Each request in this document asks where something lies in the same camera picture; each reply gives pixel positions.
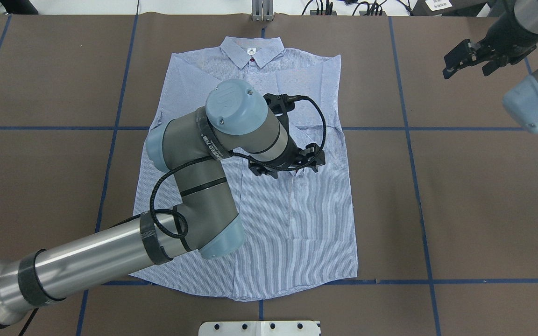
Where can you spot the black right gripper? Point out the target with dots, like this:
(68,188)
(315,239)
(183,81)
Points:
(494,49)

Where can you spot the aluminium frame post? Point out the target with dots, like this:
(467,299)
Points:
(262,10)

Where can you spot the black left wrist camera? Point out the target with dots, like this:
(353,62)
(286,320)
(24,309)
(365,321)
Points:
(280,104)

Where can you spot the blue striped button shirt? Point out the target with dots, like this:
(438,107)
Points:
(299,227)

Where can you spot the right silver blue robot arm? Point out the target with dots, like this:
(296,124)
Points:
(520,19)

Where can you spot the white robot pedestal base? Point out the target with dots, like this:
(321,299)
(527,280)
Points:
(261,328)

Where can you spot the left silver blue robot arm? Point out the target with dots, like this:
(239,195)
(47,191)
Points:
(190,207)

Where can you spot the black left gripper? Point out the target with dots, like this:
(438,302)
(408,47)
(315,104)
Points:
(291,150)

